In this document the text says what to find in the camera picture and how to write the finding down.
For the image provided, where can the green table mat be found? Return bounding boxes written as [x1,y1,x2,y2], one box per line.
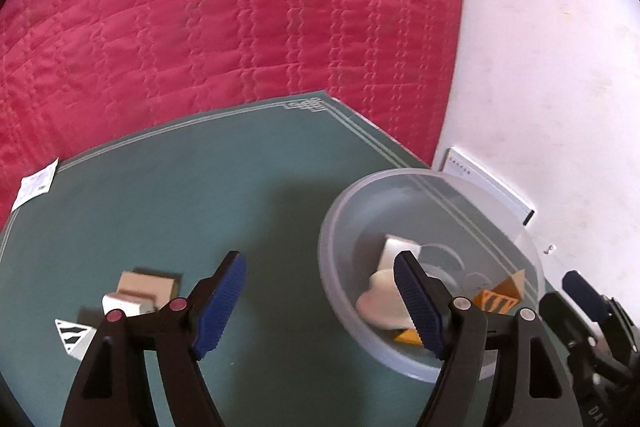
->
[0,91,559,427]

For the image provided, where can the large orange striped wedge block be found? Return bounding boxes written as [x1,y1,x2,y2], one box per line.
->
[472,269,526,314]

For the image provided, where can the white heart-shaped block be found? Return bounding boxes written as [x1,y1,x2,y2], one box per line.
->
[356,269,417,331]

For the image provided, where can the white flat box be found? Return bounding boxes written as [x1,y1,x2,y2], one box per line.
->
[442,148,535,228]

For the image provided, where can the white striped wedge block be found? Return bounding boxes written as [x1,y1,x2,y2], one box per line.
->
[55,318,99,361]

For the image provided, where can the white paper sheet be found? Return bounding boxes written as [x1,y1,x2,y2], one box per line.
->
[11,159,59,212]

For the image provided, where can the red quilted blanket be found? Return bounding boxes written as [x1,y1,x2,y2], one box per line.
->
[0,0,469,229]

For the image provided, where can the small white block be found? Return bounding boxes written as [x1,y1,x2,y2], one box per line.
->
[101,292,161,316]

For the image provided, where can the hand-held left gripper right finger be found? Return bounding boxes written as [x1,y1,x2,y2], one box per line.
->
[393,251,583,427]

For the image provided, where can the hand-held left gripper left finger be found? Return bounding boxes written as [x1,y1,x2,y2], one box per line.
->
[60,251,247,427]

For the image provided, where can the tan wooden block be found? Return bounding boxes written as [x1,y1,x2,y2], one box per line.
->
[117,271,181,309]

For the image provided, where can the clear plastic bowl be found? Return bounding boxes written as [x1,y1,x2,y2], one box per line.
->
[318,168,547,383]

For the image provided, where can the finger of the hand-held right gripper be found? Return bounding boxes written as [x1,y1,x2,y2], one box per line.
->
[539,292,609,359]
[562,271,639,364]

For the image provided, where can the small orange striped wedge block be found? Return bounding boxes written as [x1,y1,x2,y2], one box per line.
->
[392,328,427,347]

